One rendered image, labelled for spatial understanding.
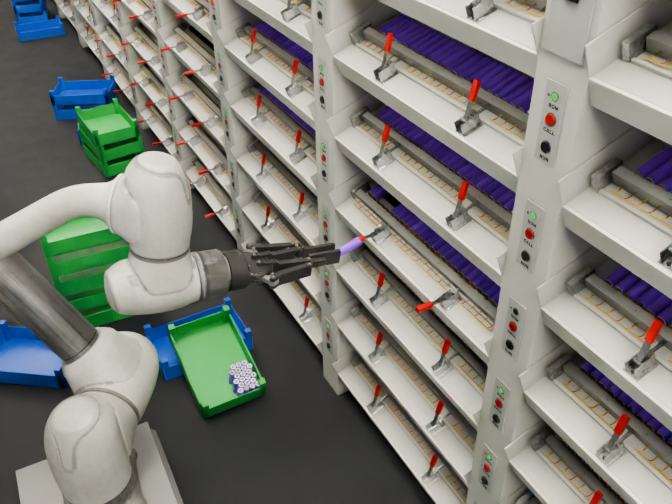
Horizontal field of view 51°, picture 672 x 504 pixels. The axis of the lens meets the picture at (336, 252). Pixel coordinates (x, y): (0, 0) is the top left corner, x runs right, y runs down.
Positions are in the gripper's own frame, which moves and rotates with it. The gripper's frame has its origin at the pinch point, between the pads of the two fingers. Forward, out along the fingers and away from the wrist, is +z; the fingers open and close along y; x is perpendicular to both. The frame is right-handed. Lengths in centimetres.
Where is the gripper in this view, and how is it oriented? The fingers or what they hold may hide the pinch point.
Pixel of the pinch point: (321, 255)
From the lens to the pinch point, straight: 139.4
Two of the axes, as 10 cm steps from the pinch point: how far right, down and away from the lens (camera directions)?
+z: 8.8, -1.5, 4.5
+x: -1.3, 8.4, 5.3
